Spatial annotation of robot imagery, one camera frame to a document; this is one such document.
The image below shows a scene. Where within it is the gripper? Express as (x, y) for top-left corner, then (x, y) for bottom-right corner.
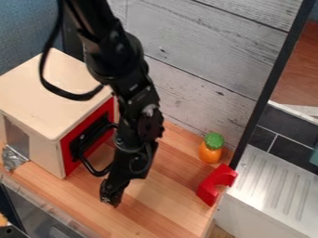
(98, 140), (161, 209)

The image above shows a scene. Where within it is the red arch block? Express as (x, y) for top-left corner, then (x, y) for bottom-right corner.
(194, 163), (240, 208)

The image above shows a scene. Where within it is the orange toy with green top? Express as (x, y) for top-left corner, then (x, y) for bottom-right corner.
(197, 132), (227, 165)

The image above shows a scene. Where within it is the cream cabinet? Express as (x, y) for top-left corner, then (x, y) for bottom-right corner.
(0, 47), (118, 179)

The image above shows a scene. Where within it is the white toy sink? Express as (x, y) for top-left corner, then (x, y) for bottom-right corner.
(213, 143), (318, 238)

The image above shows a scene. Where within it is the white board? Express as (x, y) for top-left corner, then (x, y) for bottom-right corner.
(104, 0), (318, 171)

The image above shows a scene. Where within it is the red drawer with black handle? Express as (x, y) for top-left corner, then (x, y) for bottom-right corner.
(58, 97), (122, 178)

